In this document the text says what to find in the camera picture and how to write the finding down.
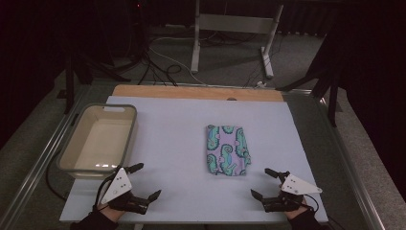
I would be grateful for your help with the white metal stand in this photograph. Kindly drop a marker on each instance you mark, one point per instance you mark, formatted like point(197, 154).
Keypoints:
point(234, 23)

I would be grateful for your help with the white plug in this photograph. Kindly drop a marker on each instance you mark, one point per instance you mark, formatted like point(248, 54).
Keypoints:
point(261, 84)

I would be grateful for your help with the person's left hand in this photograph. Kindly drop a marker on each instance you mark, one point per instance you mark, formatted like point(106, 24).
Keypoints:
point(112, 213)

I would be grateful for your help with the black tripod stand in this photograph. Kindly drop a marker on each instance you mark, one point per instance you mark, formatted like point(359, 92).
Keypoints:
point(68, 80)
point(333, 99)

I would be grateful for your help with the seahorse print folded cloth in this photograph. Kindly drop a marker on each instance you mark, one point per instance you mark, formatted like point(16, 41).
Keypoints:
point(227, 150)

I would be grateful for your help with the white table mat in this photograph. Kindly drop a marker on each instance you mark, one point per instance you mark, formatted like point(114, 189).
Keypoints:
point(178, 153)

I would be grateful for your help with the beige plastic bin grey rim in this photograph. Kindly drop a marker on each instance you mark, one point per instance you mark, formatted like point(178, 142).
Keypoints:
point(99, 143)

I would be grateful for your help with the person's right hand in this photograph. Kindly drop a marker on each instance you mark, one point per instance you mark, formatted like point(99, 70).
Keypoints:
point(295, 213)

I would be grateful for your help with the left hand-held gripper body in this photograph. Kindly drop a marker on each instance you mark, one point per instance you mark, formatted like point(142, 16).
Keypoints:
point(118, 187)

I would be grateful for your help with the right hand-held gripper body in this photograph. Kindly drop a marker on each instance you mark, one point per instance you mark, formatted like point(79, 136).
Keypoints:
point(297, 187)

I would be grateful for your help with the aluminium table frame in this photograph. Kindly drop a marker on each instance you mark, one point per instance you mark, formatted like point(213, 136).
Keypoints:
point(38, 166)

